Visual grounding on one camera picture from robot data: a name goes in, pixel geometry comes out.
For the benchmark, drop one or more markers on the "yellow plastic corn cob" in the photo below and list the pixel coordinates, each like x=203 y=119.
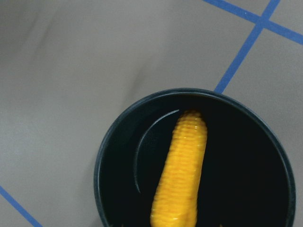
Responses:
x=175 y=200

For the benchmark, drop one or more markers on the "blue tape center vertical line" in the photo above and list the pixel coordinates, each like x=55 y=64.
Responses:
x=247 y=45

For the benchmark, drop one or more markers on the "blue tape upper horizontal line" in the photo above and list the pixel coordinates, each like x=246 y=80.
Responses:
x=254 y=18

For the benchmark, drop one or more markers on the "blue tape horizontal line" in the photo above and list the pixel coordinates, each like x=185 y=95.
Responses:
x=24 y=213
x=254 y=18

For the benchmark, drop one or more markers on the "blue tape lower horizontal line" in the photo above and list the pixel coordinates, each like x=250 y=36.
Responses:
x=24 y=213

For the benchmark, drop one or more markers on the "dark pot with purple handle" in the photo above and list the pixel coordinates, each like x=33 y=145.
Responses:
x=246 y=178

